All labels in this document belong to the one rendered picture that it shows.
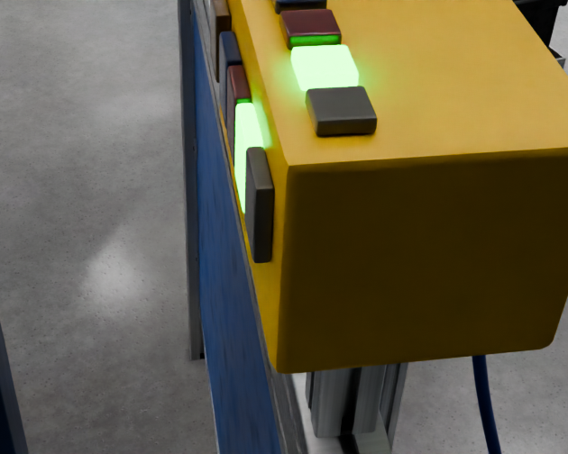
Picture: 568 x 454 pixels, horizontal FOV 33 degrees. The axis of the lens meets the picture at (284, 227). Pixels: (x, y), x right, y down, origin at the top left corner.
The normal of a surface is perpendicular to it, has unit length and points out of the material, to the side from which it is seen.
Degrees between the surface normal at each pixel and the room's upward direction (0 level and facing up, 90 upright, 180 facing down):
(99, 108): 0
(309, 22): 0
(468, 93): 0
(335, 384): 90
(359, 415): 90
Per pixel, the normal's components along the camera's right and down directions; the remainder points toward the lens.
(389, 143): 0.04, -0.76
